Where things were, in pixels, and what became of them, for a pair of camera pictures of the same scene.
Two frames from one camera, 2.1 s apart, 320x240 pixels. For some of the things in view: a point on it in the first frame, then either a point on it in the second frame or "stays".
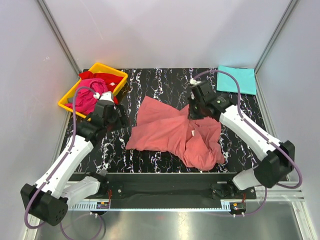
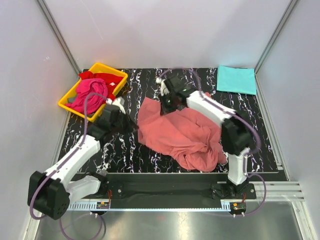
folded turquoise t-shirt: (245, 77) stays
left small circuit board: (103, 205) stays
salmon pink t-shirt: (163, 127) stays
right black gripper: (191, 115) -> (165, 109)
